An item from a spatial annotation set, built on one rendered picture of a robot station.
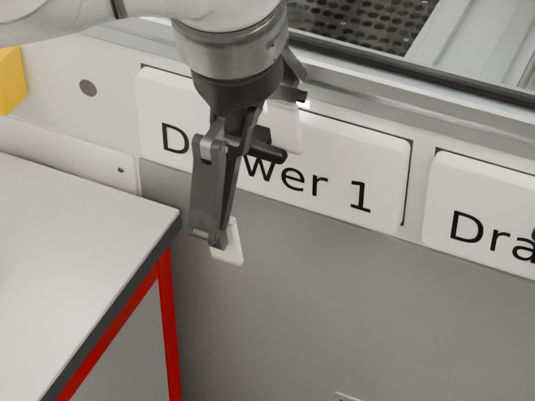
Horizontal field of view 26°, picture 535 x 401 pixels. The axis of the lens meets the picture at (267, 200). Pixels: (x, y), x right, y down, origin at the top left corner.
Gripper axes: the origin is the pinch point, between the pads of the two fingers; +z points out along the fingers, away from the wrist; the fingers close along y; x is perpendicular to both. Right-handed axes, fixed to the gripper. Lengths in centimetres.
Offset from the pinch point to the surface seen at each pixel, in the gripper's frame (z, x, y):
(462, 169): -1.1, -17.0, 8.6
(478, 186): 0.4, -18.6, 8.4
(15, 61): 2.0, 32.6, 8.3
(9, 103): 5.7, 32.6, 5.3
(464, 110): -6.2, -16.0, 11.3
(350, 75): -6.6, -5.0, 11.4
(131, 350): 25.6, 14.4, -8.2
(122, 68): 0.3, 20.1, 10.1
